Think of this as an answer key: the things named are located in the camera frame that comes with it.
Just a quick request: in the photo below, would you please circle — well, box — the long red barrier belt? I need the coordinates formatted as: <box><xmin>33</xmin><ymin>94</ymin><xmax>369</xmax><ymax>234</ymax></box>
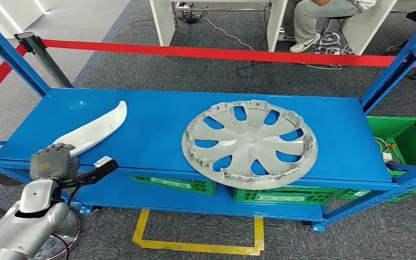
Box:
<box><xmin>41</xmin><ymin>39</ymin><xmax>416</xmax><ymax>69</ymax></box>

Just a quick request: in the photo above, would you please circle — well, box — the white desk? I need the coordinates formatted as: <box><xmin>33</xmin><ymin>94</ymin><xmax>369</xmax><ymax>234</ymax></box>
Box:
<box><xmin>149</xmin><ymin>0</ymin><xmax>288</xmax><ymax>52</ymax></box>

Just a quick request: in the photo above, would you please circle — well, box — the grey wheel hubcap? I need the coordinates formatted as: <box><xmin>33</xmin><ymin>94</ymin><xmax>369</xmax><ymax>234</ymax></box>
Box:
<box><xmin>181</xmin><ymin>100</ymin><xmax>319</xmax><ymax>191</ymax></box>

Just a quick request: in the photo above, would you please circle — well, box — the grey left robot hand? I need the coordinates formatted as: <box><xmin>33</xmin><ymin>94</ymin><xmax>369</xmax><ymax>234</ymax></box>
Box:
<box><xmin>29</xmin><ymin>142</ymin><xmax>80</xmax><ymax>181</ymax></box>

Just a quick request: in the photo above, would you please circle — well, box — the black seat chrome stool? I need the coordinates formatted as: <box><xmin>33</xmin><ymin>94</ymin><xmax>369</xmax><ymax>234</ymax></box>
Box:
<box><xmin>317</xmin><ymin>14</ymin><xmax>352</xmax><ymax>47</ymax></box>

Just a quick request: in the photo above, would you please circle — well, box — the white desk panel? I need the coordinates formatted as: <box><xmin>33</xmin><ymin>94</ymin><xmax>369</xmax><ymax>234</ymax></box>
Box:
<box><xmin>342</xmin><ymin>0</ymin><xmax>398</xmax><ymax>55</ymax></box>

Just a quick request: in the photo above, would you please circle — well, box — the open green plastic crate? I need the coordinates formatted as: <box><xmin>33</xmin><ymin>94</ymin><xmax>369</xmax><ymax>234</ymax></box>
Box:
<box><xmin>366</xmin><ymin>115</ymin><xmax>416</xmax><ymax>177</ymax></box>

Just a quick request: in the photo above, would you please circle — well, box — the blue metal shelf rack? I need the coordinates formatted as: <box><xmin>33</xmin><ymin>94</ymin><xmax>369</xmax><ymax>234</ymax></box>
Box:
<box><xmin>0</xmin><ymin>9</ymin><xmax>416</xmax><ymax>232</ymax></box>

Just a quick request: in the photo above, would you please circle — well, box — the black floor cable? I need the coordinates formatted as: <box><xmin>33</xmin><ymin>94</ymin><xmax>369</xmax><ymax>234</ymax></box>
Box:
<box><xmin>236</xmin><ymin>61</ymin><xmax>264</xmax><ymax>79</ymax></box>

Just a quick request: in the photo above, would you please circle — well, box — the black stanchion with black base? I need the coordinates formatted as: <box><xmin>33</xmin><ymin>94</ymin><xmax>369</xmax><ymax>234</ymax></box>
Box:
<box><xmin>0</xmin><ymin>170</ymin><xmax>24</xmax><ymax>186</ymax></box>

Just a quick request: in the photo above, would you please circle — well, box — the wire harness bundle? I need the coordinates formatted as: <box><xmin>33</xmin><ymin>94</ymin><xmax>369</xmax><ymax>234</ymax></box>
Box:
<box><xmin>374</xmin><ymin>138</ymin><xmax>399</xmax><ymax>164</ymax></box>

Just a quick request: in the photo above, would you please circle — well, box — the white floor cable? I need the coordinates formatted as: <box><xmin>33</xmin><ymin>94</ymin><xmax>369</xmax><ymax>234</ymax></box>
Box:
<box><xmin>200</xmin><ymin>14</ymin><xmax>343</xmax><ymax>70</ymax></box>

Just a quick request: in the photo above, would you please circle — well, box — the seated person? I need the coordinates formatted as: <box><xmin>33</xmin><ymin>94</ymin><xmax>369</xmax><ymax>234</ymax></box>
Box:
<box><xmin>278</xmin><ymin>0</ymin><xmax>378</xmax><ymax>54</ymax></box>

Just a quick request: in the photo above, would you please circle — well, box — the white curved trim part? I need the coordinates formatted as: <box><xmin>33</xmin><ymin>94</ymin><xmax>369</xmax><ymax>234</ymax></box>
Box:
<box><xmin>53</xmin><ymin>101</ymin><xmax>128</xmax><ymax>159</ymax></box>

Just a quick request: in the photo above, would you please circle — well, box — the chrome stanchion with black cap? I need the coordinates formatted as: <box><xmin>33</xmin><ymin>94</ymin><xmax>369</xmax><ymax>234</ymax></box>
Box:
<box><xmin>14</xmin><ymin>32</ymin><xmax>74</xmax><ymax>89</ymax></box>

